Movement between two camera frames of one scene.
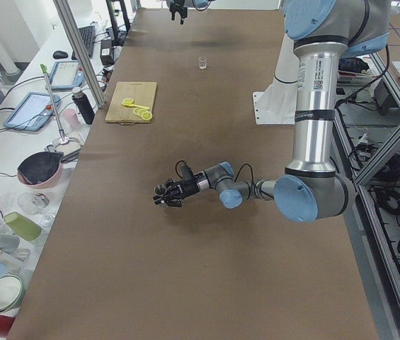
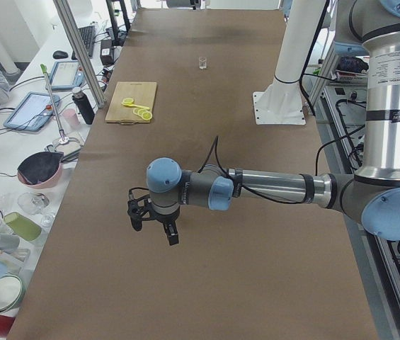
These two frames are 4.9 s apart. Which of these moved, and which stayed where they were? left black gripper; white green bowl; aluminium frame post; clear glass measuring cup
Moved: left black gripper
Stayed: clear glass measuring cup; aluminium frame post; white green bowl
